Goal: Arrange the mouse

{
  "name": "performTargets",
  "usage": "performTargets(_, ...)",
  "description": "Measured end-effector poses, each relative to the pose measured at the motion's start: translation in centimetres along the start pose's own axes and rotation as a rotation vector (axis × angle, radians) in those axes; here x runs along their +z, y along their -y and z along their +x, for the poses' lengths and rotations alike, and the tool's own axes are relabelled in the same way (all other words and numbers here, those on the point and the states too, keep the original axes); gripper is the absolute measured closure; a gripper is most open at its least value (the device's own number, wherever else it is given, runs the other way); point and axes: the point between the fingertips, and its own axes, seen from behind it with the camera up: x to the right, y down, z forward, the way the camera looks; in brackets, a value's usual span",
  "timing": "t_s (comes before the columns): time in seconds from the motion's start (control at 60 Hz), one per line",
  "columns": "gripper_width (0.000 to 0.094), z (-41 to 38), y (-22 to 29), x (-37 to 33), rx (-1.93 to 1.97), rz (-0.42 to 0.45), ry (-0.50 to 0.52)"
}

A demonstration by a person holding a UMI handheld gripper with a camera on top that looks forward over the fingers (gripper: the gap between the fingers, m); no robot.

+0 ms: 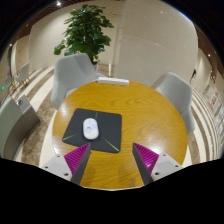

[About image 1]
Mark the person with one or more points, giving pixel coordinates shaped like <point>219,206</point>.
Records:
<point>193,75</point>

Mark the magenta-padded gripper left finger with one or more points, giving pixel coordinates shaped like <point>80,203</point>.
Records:
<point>59,165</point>

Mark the white cartoon-print computer mouse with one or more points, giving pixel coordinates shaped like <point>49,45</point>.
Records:
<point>90,128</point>

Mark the small white chair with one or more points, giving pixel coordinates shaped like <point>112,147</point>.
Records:
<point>22,73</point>

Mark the grey armchair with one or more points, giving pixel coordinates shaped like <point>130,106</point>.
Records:
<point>15,126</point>

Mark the grey shell chair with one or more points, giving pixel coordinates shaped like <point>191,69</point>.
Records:
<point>176,95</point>
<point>71,75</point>

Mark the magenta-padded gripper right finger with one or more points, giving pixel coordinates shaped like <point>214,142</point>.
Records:
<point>164,165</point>

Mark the green potted plant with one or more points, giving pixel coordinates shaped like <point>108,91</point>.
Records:
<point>85,31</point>

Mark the black mouse pad green lines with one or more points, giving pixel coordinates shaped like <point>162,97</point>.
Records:
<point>108,130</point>

